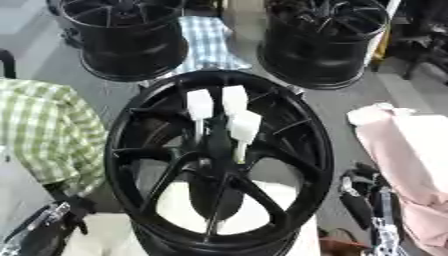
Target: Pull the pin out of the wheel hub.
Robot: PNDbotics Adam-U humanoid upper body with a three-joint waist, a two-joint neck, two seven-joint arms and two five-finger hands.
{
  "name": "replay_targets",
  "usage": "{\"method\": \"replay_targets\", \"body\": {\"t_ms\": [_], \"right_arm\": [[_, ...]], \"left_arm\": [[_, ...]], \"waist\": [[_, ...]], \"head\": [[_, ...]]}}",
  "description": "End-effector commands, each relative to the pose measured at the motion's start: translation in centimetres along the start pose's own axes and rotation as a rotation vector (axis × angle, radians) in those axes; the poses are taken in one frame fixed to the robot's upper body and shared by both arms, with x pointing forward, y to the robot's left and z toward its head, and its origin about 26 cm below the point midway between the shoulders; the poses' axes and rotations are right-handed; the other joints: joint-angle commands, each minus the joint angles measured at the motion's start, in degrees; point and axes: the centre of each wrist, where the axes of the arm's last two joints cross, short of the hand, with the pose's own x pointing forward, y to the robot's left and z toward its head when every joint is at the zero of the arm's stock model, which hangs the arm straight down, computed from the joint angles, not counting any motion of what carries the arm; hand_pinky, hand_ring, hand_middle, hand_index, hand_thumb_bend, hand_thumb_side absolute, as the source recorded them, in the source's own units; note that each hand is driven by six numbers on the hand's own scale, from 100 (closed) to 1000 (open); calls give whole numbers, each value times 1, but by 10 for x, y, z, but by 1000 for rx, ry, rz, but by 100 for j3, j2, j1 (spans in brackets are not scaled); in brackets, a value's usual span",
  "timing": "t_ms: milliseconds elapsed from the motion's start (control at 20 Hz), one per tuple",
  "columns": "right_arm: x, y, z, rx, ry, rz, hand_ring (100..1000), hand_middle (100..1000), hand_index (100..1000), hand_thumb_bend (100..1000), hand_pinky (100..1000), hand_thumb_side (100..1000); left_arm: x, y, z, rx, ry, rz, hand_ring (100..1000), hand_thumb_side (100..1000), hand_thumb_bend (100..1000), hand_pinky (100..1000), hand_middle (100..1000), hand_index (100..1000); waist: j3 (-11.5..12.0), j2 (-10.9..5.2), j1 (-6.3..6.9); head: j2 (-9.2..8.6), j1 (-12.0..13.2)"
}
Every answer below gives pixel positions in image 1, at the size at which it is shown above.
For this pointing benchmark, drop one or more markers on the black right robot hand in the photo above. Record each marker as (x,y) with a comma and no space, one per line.
(357,205)

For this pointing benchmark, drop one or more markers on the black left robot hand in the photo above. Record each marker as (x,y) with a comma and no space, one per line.
(73,205)

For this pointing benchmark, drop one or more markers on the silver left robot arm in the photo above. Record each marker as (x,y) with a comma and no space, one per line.
(35,233)

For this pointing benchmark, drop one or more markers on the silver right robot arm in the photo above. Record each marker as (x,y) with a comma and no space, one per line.
(388,238)

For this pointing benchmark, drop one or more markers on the black spoked wheel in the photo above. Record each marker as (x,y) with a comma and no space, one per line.
(303,146)

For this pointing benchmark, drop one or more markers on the brown bag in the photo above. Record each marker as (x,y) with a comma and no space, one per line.
(338,245)

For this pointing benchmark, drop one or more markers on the pink cloth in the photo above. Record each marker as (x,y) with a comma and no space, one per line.
(408,156)

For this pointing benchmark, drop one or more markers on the green checked cloth table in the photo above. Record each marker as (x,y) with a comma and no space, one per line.
(46,133)

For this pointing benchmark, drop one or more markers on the black chair back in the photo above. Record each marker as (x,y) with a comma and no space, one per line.
(8,63)

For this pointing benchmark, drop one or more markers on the black chair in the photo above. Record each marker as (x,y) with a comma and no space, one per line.
(423,40)
(8,63)

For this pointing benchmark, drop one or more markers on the blue checked cloth table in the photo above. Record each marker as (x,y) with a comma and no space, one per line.
(207,43)

